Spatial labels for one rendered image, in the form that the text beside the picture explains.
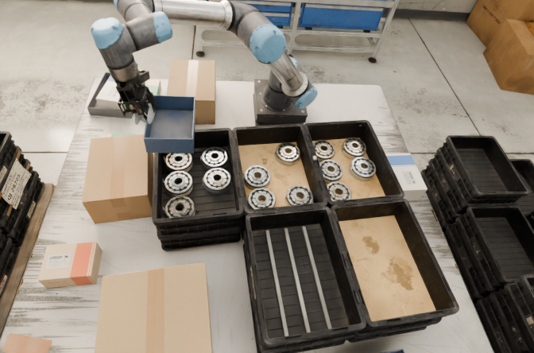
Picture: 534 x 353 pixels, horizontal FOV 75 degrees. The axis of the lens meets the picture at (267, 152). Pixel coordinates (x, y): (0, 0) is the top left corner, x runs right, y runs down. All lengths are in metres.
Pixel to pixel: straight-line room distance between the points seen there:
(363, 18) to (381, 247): 2.41
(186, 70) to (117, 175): 0.67
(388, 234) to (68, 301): 1.13
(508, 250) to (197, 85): 1.79
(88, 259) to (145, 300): 0.32
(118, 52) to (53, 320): 0.88
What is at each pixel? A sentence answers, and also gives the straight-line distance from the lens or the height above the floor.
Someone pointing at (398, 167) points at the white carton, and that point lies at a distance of 1.67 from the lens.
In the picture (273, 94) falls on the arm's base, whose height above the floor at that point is 0.87.
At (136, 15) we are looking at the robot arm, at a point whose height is 1.46.
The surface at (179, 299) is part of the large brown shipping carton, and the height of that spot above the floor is 0.90.
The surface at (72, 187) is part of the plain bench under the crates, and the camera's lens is 1.65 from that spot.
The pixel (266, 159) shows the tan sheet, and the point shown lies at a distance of 1.46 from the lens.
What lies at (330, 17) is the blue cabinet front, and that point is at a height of 0.43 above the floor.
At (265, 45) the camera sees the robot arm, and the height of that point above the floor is 1.32.
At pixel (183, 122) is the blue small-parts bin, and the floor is 1.07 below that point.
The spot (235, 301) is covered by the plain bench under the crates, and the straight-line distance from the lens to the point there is 1.33.
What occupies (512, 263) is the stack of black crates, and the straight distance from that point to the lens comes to 2.23.
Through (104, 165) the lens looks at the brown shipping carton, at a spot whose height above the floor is 0.86.
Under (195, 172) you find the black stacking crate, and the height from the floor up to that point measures 0.83.
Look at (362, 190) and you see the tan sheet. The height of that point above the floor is 0.83.
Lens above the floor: 1.97
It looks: 50 degrees down
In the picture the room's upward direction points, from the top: 9 degrees clockwise
